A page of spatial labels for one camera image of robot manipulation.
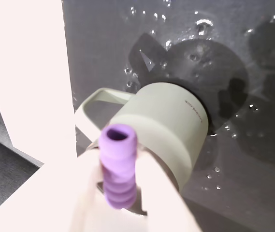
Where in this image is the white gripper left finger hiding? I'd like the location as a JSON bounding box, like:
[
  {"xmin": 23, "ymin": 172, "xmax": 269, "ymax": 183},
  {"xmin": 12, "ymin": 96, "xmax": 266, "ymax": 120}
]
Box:
[{"xmin": 68, "ymin": 154, "xmax": 107, "ymax": 232}]

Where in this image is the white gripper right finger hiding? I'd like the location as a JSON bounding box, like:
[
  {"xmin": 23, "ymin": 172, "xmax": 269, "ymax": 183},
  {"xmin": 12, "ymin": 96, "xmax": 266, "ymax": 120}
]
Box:
[{"xmin": 135, "ymin": 149, "xmax": 202, "ymax": 232}]

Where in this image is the purple ribbed pen grip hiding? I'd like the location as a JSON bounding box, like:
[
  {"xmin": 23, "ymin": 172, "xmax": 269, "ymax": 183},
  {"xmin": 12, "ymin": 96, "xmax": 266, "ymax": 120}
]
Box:
[{"xmin": 98, "ymin": 123, "xmax": 138, "ymax": 211}]

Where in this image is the black table mat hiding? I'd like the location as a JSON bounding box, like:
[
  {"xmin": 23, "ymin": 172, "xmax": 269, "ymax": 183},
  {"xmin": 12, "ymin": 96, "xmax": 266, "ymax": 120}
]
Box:
[{"xmin": 61, "ymin": 0, "xmax": 275, "ymax": 232}]

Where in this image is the sage green steel mug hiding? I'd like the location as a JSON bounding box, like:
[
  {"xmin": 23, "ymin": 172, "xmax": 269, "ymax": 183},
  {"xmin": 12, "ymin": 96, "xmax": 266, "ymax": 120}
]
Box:
[{"xmin": 73, "ymin": 82, "xmax": 211, "ymax": 216}]

